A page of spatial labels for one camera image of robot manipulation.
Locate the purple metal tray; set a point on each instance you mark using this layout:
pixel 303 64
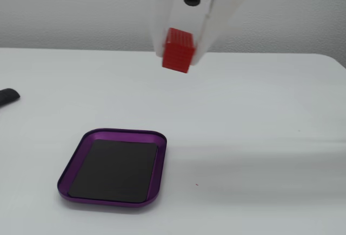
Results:
pixel 159 164

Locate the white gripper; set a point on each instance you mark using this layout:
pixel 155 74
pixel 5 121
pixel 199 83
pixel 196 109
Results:
pixel 177 13

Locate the red textured cube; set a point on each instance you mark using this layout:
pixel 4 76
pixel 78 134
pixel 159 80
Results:
pixel 178 54

